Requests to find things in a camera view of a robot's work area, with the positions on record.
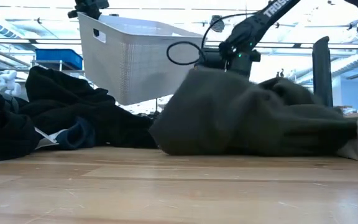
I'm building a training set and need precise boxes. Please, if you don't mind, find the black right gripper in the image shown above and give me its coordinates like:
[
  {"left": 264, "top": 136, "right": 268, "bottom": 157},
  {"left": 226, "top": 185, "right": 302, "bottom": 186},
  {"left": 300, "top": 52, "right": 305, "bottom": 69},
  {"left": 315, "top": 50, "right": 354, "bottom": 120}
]
[{"left": 195, "top": 46, "right": 260, "bottom": 77}]

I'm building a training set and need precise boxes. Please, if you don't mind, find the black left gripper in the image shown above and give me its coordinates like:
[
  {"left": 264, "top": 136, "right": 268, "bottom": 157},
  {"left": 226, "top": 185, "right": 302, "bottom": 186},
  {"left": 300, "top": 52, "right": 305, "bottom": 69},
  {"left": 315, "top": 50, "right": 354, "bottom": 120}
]
[{"left": 67, "top": 0, "right": 110, "bottom": 20}]

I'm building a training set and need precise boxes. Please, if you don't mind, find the olive green garment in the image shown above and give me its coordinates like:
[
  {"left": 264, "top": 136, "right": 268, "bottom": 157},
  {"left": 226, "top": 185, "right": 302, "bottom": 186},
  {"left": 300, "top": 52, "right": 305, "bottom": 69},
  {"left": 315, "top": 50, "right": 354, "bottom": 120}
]
[{"left": 149, "top": 67, "right": 358, "bottom": 156}]

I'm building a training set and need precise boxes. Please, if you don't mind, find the white woven plastic basket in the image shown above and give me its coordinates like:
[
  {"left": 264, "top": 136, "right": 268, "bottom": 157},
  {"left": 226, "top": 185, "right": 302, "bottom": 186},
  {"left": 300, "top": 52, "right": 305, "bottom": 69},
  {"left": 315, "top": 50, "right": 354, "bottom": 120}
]
[{"left": 77, "top": 11, "right": 204, "bottom": 106}]

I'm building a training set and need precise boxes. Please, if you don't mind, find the black garment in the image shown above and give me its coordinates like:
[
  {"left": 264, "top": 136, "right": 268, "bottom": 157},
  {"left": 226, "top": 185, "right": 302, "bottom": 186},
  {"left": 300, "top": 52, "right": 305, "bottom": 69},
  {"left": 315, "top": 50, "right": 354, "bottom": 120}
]
[
  {"left": 19, "top": 65, "right": 158, "bottom": 149},
  {"left": 0, "top": 89, "right": 40, "bottom": 163}
]

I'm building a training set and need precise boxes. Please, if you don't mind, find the navy blue garment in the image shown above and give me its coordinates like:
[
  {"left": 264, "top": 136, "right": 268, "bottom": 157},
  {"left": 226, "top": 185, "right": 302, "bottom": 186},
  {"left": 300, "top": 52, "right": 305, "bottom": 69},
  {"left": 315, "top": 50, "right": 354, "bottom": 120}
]
[{"left": 56, "top": 116, "right": 98, "bottom": 150}]

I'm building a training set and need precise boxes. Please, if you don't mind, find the grey round ceiling fixture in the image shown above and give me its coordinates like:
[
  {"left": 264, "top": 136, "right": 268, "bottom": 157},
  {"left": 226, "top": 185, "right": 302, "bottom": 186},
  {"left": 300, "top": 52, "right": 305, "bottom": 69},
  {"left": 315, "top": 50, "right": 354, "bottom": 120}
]
[{"left": 210, "top": 14, "right": 226, "bottom": 33}]

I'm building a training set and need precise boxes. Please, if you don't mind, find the blue storage bin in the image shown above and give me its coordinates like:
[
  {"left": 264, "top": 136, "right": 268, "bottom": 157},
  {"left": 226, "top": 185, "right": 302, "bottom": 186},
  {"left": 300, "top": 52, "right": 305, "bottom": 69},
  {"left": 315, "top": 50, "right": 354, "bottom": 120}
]
[{"left": 35, "top": 49, "right": 83, "bottom": 71}]

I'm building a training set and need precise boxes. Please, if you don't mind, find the background wooden table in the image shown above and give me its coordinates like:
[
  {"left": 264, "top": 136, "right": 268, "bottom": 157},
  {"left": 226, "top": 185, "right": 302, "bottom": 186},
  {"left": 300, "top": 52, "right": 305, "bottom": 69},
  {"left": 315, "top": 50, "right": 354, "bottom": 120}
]
[{"left": 337, "top": 105, "right": 358, "bottom": 118}]

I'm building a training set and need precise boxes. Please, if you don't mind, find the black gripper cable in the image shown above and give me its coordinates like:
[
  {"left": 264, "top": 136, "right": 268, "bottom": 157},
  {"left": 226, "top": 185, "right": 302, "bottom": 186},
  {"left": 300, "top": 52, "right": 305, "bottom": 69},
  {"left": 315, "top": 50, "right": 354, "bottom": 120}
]
[{"left": 166, "top": 12, "right": 262, "bottom": 66}]

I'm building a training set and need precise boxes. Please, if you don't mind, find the dark grey post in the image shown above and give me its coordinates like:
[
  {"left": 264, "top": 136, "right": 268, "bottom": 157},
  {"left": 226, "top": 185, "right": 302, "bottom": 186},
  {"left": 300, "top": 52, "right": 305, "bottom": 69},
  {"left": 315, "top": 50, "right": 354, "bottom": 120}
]
[{"left": 311, "top": 36, "right": 334, "bottom": 108}]

